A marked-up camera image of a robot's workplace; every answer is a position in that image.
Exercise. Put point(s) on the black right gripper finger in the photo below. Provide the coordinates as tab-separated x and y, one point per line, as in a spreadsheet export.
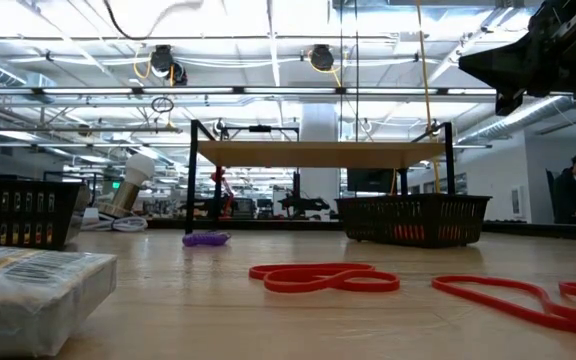
508	65

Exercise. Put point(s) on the red rubber band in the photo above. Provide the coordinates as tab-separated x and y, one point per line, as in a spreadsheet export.
318	288
268	269
498	303

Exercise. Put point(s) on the yellow pack with barcode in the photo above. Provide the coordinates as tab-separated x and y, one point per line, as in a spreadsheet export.
33	295

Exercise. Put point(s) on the black background robot arm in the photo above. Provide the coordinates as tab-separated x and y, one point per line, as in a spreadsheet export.
300	202

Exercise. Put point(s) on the red robot arm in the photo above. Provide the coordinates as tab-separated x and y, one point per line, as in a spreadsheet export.
223	187

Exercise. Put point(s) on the person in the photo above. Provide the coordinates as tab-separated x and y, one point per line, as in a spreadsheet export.
573	190

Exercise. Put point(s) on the black plastic mesh basket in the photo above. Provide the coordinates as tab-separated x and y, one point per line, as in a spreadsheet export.
18	190
413	210

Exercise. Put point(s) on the black monitor screen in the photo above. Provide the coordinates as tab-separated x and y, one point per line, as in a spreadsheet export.
370	180

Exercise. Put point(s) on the wooden shelf riser black legs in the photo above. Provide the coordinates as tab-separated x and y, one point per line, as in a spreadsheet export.
318	154

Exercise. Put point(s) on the brass lamp with white bulb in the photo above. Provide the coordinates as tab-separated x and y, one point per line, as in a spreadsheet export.
135	172

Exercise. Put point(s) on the silver ventilation duct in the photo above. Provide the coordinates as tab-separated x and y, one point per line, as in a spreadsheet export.
523	117

